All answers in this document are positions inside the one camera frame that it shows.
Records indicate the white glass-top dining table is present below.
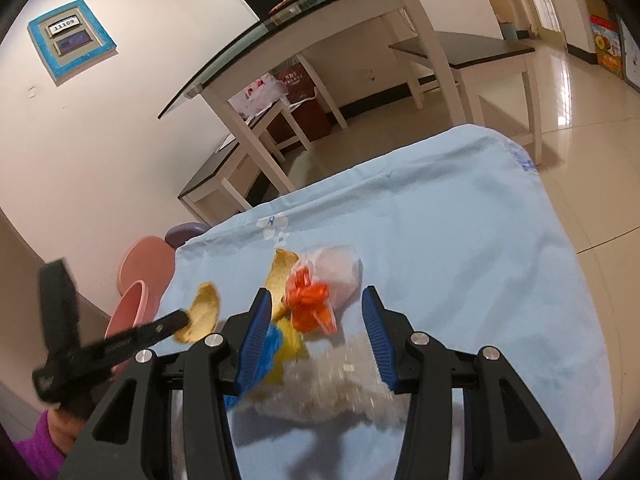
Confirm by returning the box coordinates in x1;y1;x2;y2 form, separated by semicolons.
157;0;483;195

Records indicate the pink plastic bucket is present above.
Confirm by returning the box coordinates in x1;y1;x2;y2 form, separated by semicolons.
104;280;163;376

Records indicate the orange plastic bag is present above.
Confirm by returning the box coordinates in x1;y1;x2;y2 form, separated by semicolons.
285;267;338;335

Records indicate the white plastic wrapper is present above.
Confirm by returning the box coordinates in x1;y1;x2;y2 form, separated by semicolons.
299;244;363;312

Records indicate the clear bubble wrap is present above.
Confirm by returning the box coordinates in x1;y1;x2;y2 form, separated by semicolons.
235;335;411;423

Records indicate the blue framed wall panel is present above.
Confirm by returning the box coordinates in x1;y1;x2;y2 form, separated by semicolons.
27;0;118;86

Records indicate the dark-top white bench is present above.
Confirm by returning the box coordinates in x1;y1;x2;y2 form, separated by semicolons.
177;102;315;213
388;31;544;166

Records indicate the person's left forearm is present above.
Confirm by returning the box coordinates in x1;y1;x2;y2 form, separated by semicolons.
12;417;68;478

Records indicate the white pink plastic bag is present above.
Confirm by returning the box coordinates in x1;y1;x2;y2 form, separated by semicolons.
229;76;290;118

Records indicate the dark red carton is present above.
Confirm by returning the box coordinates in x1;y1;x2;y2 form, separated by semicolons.
274;62;332;142

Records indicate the light blue floral tablecloth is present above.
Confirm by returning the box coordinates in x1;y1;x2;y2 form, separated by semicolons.
162;123;616;480

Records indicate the purple framed drawing board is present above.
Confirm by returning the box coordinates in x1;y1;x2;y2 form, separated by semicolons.
612;12;640;93

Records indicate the colourful fruit carton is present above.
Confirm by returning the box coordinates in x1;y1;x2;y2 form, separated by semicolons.
582;0;626;81

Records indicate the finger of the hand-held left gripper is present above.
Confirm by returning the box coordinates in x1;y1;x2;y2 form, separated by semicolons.
80;309;192;361

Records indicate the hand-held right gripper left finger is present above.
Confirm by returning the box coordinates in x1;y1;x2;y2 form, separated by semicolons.
57;287;273;480

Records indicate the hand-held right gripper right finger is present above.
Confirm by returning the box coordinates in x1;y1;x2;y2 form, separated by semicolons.
361;285;583;480

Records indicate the person's left hand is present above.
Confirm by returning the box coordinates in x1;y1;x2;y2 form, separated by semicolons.
46;406;86;457

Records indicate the blue foam fruit net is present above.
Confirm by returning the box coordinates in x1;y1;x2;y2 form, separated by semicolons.
225;322;283;408

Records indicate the yellow fruit peel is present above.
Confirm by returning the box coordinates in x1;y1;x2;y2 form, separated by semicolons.
269;248;302;322
175;281;222;345

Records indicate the pink plastic chair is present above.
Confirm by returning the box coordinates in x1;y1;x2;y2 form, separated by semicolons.
117;236;176;301

